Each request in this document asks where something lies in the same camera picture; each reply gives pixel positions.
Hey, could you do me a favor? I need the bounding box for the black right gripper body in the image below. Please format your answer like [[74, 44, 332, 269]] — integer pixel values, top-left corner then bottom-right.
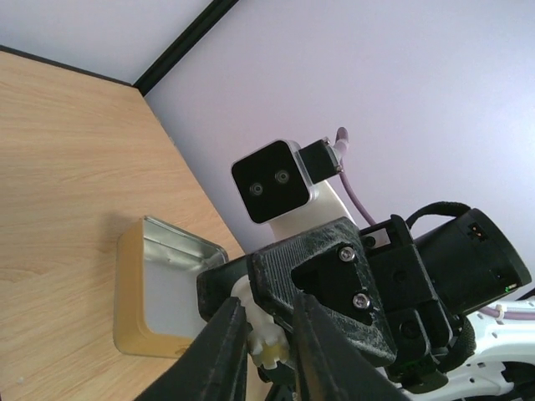
[[360, 202, 531, 393]]

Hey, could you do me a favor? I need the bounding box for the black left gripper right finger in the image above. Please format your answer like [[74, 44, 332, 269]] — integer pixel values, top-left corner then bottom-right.
[[293, 294, 407, 400]]

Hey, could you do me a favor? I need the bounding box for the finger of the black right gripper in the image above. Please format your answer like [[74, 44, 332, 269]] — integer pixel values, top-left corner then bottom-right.
[[196, 256, 250, 322], [247, 217, 397, 367]]

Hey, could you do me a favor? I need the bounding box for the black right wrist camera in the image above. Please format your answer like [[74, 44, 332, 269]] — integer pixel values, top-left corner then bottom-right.
[[231, 140, 342, 224]]

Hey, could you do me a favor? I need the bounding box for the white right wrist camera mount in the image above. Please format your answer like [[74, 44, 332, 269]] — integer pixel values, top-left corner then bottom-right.
[[269, 181, 354, 241]]

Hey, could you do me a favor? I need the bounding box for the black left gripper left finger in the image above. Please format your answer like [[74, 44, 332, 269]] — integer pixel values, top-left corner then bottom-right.
[[137, 297, 247, 401]]

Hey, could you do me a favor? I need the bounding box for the white queen lying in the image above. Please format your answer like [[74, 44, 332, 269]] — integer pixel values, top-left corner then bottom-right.
[[231, 276, 289, 370]]

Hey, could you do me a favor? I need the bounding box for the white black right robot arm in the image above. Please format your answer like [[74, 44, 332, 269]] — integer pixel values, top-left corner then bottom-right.
[[196, 202, 534, 400]]

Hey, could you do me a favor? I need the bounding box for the black enclosure frame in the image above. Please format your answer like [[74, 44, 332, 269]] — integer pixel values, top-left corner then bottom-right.
[[134, 0, 238, 96]]

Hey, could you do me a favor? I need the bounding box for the silver metal tray right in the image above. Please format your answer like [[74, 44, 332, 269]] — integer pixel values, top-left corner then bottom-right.
[[113, 216, 229, 358]]

